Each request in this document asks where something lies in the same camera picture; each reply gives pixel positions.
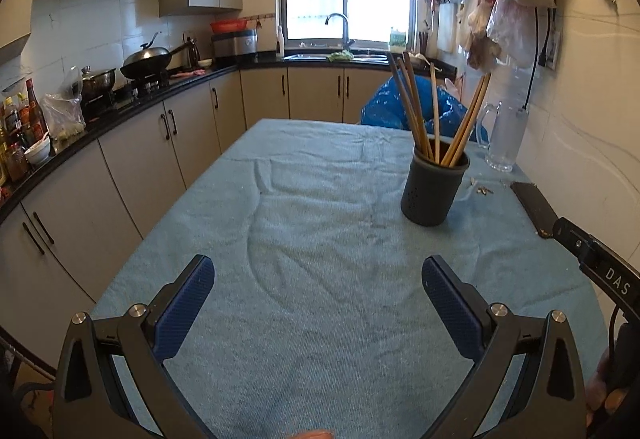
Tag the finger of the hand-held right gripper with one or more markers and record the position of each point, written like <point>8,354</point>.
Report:
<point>572,236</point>

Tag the steel kitchen sink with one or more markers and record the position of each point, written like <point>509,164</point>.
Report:
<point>320,56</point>

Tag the white bottle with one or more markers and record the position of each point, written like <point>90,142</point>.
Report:
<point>280,41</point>

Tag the blue plastic bag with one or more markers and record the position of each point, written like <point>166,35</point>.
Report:
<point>381,119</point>

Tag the chrome kitchen faucet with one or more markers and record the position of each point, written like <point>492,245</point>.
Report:
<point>345,26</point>

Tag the hanging cutting board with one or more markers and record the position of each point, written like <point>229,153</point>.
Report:
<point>448,26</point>

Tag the green dish soap bottle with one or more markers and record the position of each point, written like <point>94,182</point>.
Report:
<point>398,39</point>

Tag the pile of seed shells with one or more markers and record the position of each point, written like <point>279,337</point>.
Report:
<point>484,191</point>

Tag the steel cooking pot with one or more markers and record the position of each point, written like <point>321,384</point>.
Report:
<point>97,84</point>

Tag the light blue tablecloth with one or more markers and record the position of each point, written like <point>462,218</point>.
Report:
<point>320,229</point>

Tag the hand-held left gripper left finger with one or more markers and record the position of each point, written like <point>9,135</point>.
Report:
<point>185,306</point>

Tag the white bowl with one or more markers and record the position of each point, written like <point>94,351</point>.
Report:
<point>37,151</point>

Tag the dark kettle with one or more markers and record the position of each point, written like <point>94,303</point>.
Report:
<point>192,54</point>

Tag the black wok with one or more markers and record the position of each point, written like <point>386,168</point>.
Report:
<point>147,61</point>

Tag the dark grey utensil holder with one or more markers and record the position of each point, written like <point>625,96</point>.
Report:
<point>430,194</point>

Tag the clear glass pitcher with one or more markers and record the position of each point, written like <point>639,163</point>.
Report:
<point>505,139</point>

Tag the beige lower kitchen cabinets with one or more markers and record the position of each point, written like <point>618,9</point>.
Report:
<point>140,159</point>

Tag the white wall socket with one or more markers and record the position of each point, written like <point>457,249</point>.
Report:
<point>552,51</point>

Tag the silver rice cooker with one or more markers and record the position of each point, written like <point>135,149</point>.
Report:
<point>234,44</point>

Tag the person's right hand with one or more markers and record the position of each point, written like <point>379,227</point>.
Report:
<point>600,394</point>

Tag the clear plastic bag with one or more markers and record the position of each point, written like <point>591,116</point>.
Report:
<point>62,116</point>

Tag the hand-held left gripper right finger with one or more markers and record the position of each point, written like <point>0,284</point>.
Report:
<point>454,309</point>

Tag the sauce bottles on counter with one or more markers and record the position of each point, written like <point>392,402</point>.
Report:
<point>20,129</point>

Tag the green dish cloth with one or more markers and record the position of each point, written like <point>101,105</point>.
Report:
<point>340,56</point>

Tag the wooden chopstick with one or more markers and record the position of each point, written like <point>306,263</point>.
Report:
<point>471,119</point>
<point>416,94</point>
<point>435,119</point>
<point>461,129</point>
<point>414,109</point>
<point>408,109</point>

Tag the red plastic basin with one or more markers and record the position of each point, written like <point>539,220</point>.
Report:
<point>229,25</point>

